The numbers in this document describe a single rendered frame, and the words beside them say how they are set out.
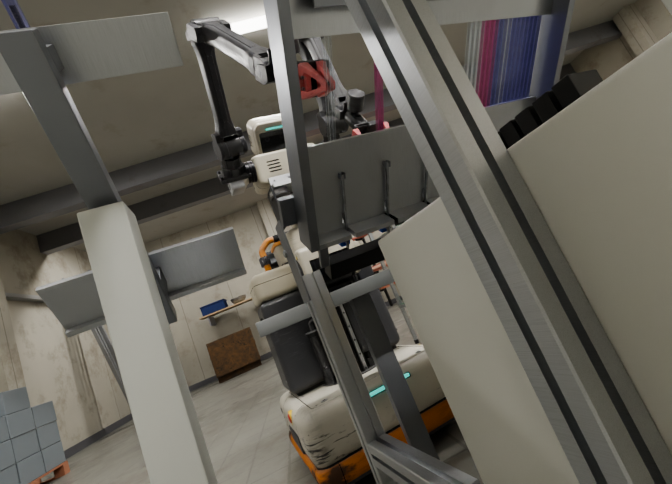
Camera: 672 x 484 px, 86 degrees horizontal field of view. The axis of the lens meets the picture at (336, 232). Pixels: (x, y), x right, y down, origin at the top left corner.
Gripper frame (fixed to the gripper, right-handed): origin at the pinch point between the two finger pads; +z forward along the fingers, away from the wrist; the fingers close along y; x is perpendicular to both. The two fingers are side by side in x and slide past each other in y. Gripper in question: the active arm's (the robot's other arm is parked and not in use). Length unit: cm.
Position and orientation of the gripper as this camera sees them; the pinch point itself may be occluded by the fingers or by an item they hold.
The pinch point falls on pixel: (328, 85)
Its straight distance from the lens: 73.2
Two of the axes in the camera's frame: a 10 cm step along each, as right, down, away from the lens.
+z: 5.2, 4.5, -7.2
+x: 0.2, 8.4, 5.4
